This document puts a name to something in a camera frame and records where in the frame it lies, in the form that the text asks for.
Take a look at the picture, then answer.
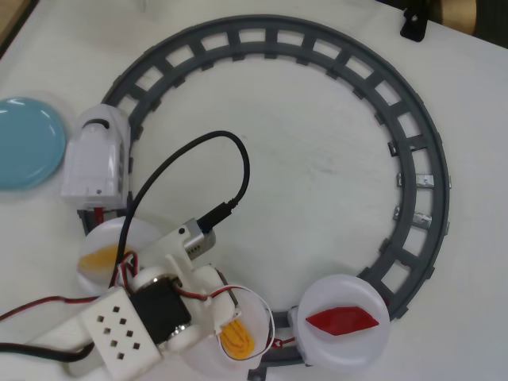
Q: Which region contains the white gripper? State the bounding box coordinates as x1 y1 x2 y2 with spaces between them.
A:
167 256 244 335

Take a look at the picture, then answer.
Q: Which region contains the yellow egg toy sushi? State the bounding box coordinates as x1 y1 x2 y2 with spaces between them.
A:
219 317 257 360

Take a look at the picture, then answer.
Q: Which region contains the red tuna toy sushi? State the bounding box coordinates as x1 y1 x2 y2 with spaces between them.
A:
304 305 380 338

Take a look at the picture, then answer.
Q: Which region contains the pale orange toy sushi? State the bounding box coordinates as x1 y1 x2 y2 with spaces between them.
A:
78 245 138 273

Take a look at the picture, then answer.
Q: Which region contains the white toy Shinkansen locomotive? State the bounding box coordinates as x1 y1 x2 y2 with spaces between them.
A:
60 105 132 210

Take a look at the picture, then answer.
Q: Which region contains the light blue round dish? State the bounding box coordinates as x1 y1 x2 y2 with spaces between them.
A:
0 96 68 192

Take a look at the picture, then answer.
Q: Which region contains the white round plastic plate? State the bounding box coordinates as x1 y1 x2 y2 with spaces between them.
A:
216 283 275 362
75 216 160 297
297 273 392 368

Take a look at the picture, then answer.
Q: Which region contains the white toy train wagon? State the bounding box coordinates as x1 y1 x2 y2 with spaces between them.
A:
287 305 314 364

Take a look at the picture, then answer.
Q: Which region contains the brown wooden object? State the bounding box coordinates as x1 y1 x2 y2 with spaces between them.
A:
438 0 477 35

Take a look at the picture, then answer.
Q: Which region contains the silver camera module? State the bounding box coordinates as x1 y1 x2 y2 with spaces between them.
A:
180 217 217 259

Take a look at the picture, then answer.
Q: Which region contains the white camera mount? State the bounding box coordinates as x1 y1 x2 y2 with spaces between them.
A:
140 229 191 271

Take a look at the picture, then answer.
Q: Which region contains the black USB cable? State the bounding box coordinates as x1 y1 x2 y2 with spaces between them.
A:
120 130 251 275

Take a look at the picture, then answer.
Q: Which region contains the red and black servo wire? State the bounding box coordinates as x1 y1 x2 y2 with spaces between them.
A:
0 295 98 323

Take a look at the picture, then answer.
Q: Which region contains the thick black cable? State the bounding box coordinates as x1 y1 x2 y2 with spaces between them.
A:
0 341 96 364

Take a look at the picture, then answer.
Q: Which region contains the grey circular toy rail track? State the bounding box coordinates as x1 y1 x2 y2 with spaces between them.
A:
77 14 453 379

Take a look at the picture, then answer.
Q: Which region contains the black metal bracket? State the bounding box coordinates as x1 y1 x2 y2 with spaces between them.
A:
399 7 428 43

